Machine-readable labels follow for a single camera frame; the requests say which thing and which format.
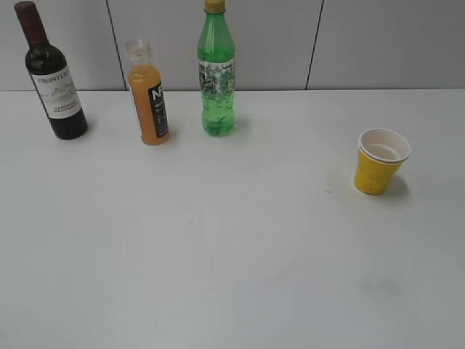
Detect NFC orange juice bottle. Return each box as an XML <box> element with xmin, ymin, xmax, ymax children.
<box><xmin>126</xmin><ymin>40</ymin><xmax>169</xmax><ymax>145</ymax></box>

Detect yellow paper cup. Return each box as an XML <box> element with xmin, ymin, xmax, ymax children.
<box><xmin>354</xmin><ymin>129</ymin><xmax>411</xmax><ymax>195</ymax></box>

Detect green plastic soda bottle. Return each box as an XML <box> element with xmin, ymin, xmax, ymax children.
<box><xmin>197</xmin><ymin>0</ymin><xmax>235</xmax><ymax>137</ymax></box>

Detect dark red wine bottle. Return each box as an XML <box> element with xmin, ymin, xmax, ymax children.
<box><xmin>14</xmin><ymin>1</ymin><xmax>88</xmax><ymax>140</ymax></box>

